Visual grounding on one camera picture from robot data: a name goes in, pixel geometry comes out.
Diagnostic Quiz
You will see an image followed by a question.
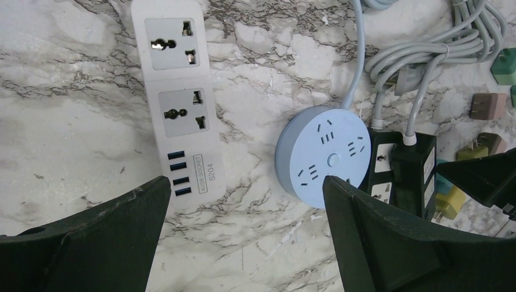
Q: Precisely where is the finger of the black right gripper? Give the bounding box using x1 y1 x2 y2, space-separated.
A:
436 148 515 221

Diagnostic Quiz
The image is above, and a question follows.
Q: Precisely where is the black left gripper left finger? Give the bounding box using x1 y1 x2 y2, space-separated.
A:
1 176 171 291

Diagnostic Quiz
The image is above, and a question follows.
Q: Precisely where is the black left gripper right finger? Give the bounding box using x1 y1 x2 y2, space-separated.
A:
322 176 515 291

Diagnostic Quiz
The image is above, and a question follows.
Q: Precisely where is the teal cube plug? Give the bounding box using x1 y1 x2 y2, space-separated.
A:
436 172 454 195

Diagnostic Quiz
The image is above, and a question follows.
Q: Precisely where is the yellow cube plug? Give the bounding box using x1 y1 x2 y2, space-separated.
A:
433 185 466 223
456 132 507 161

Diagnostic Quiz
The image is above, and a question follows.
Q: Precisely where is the black power strip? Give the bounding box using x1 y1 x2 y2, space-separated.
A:
359 128 402 204
390 133 437 221

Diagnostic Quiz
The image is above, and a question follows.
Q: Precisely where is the green cube plug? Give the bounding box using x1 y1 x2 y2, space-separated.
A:
490 47 516 86

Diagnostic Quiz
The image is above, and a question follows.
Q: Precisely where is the round light blue power socket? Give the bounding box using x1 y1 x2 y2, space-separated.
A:
274 106 371 209

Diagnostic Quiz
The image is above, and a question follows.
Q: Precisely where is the white power strip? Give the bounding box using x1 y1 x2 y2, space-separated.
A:
131 1 226 210

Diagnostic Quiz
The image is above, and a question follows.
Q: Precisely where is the pink cube plug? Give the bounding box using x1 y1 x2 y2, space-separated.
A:
469 93 508 120

